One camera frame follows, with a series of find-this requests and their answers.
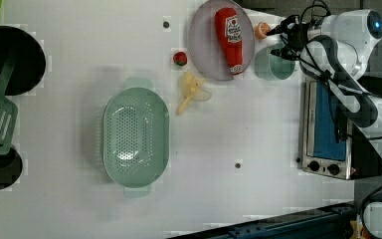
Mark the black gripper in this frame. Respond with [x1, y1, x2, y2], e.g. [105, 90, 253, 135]
[267, 15, 309, 61]

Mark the light green mug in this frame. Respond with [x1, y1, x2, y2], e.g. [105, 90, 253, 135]
[254, 43, 295, 81]

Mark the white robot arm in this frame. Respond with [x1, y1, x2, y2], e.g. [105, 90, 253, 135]
[266, 9, 382, 239]

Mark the orange slice toy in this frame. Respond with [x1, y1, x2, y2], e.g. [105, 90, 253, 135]
[255, 22, 271, 40]

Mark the red ketchup bottle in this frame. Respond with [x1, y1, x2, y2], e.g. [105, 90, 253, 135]
[215, 8, 243, 75]

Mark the grey round plate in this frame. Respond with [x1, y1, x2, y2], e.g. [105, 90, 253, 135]
[188, 0, 255, 81]

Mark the red toy strawberry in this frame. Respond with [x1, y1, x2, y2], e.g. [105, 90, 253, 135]
[173, 52, 188, 67]

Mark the peeled toy banana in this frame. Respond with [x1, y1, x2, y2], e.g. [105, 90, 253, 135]
[176, 71, 212, 116]

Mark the silver toaster oven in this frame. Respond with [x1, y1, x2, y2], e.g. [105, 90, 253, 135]
[299, 78, 382, 180]

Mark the green perforated colander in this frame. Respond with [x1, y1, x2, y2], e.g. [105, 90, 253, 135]
[102, 77, 170, 198]

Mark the large black round pan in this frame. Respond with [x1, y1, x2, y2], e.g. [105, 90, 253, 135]
[0, 26, 46, 96]

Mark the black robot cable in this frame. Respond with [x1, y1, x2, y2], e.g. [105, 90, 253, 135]
[296, 0, 382, 213]

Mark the blue aluminium frame rail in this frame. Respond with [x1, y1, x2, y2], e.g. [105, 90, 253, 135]
[170, 203, 356, 239]

